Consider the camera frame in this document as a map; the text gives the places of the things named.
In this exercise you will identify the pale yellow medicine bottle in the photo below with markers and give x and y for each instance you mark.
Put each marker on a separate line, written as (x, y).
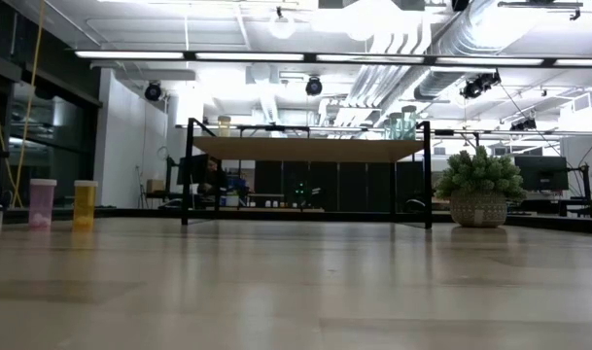
(224, 127)

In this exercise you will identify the amber medicine bottle white cap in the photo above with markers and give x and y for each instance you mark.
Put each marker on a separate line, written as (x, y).
(85, 206)

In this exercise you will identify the pink medicine bottle white cap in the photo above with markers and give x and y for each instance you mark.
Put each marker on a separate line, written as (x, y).
(42, 204)

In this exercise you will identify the green plant in woven pot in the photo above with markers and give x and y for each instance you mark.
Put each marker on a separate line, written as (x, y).
(477, 177)

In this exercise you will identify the white globe ceiling lamp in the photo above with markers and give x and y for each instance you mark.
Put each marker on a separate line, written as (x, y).
(282, 28)

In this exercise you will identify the black computer monitor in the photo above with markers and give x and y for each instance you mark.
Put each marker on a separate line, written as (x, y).
(541, 172)
(200, 170)

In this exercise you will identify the dark cabinet row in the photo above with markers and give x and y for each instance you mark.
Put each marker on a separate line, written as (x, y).
(354, 187)

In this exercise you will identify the black beam with light strips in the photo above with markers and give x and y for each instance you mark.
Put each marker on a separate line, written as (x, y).
(249, 56)

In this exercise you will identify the person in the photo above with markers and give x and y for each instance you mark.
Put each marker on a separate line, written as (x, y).
(212, 177)

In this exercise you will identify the cardboard box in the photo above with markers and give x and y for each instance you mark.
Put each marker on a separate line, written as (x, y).
(155, 186)

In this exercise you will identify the silver ventilation duct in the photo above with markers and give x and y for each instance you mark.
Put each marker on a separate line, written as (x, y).
(436, 82)

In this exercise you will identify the black hanging camera cluster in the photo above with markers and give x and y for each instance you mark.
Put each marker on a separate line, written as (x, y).
(524, 125)
(473, 89)

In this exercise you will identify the wooden shelf black metal frame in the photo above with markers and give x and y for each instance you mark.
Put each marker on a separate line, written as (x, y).
(305, 149)

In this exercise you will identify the black aluminium rig frame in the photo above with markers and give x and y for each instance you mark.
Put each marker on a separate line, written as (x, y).
(130, 213)

